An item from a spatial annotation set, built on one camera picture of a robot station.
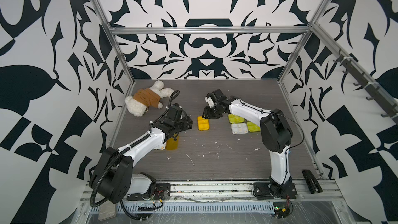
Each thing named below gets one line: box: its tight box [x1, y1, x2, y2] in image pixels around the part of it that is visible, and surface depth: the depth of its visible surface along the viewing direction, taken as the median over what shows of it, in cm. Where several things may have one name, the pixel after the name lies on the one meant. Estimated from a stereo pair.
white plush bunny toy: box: [124, 80, 175, 117], surface depth 100 cm
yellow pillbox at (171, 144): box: [165, 135, 180, 151], surface depth 91 cm
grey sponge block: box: [97, 200, 117, 221], surface depth 68 cm
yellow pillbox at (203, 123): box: [197, 115, 210, 131], surface depth 98 cm
